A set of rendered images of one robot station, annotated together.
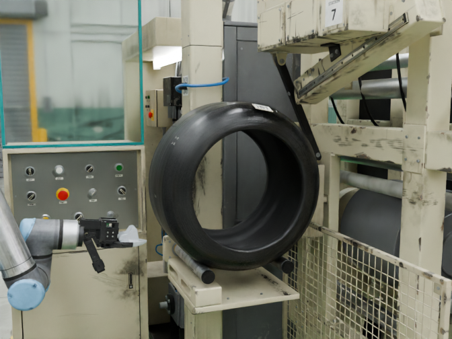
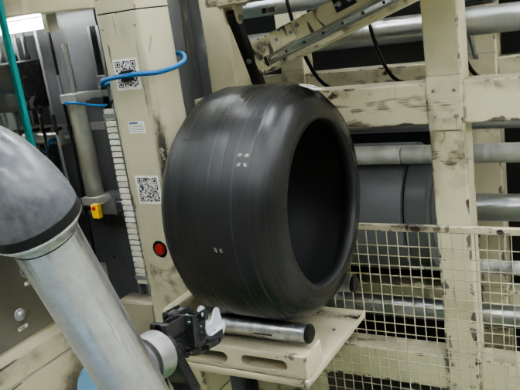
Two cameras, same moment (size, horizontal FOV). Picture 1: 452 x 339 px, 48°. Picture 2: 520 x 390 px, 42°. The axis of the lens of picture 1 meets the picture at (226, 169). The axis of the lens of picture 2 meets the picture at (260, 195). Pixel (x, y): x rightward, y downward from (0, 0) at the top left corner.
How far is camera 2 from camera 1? 1.10 m
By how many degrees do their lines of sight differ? 39
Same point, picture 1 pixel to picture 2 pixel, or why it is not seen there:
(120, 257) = (59, 374)
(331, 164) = not seen: hidden behind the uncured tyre
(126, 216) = (40, 307)
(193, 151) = (278, 169)
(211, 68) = (164, 41)
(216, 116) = (282, 111)
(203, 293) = (310, 357)
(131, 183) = not seen: hidden behind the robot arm
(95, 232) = (181, 336)
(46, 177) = not seen: outside the picture
